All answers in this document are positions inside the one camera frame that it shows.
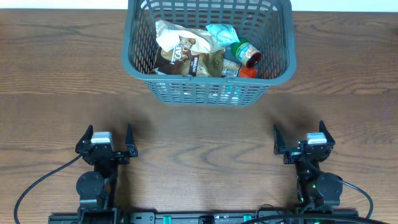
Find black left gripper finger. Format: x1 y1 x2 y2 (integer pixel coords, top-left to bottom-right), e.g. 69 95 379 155
125 124 138 157
75 124 93 154

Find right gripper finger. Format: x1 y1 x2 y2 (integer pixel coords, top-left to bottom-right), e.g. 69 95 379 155
318 120 336 148
273 124 286 155

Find orange pasta packet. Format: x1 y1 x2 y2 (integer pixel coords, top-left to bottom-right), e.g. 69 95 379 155
221 58 258 78

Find green lid jar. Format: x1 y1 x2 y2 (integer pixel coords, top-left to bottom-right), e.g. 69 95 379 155
231 38 262 68

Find gold brown coffee bag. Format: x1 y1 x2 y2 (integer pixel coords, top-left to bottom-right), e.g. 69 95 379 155
149 38 225 77

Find cream paper pouch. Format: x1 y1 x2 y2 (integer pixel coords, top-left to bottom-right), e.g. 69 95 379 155
155 20 224 54

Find teal tissue pack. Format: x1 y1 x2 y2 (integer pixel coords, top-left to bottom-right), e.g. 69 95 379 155
206 24 239 45

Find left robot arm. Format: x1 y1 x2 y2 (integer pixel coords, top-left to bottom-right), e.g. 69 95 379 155
75 125 138 210

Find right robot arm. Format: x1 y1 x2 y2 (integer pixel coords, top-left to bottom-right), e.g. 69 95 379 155
273 121 343 210

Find grey plastic basket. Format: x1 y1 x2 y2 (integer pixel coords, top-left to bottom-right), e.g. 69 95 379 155
121 0 297 106

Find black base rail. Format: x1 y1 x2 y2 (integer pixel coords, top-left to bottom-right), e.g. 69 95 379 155
48 207 358 224

